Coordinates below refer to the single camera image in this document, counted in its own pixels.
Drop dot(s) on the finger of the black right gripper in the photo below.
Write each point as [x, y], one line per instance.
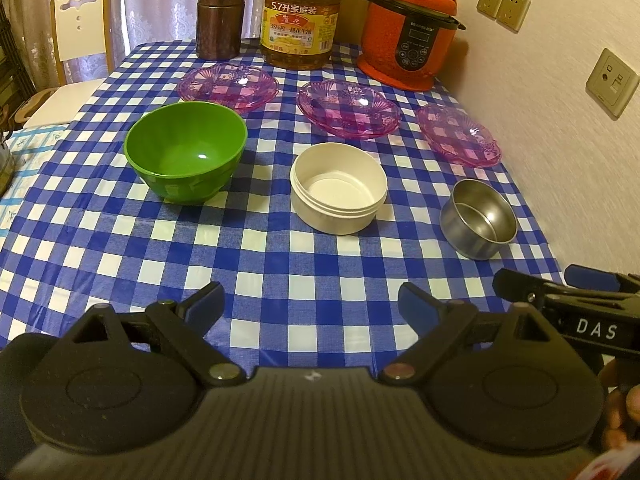
[515, 286]
[594, 279]

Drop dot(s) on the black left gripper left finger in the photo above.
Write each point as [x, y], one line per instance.
[180, 329]

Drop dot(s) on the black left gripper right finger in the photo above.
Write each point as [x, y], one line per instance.
[441, 328]

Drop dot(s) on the small stainless steel bowl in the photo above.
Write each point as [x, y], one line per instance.
[477, 221]

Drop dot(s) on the pink glass plate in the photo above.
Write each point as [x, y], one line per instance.
[457, 138]
[241, 87]
[348, 110]

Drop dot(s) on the white plastic bowl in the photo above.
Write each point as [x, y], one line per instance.
[336, 188]

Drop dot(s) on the green plastic bowl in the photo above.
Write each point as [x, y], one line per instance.
[186, 152]

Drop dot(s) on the person's right hand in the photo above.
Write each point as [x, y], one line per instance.
[620, 378]

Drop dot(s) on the blue white checkered tablecloth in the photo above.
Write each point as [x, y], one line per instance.
[88, 230]

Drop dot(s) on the stainless steel pot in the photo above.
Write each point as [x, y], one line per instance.
[7, 165]

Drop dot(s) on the light blue patterned cloth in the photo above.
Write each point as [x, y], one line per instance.
[30, 148]

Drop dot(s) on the red electric pressure cooker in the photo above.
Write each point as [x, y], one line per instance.
[405, 42]

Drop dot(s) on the dark metal shelf rack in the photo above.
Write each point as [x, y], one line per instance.
[16, 87]

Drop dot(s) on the white wooden chair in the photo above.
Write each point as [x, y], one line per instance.
[80, 29]

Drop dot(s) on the brown cylindrical canister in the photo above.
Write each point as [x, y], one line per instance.
[219, 26]

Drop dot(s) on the large cooking oil bottle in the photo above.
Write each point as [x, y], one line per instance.
[298, 34]

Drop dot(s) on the single wall socket plate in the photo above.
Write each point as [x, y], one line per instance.
[612, 83]

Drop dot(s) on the double wall socket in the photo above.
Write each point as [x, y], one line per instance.
[509, 13]

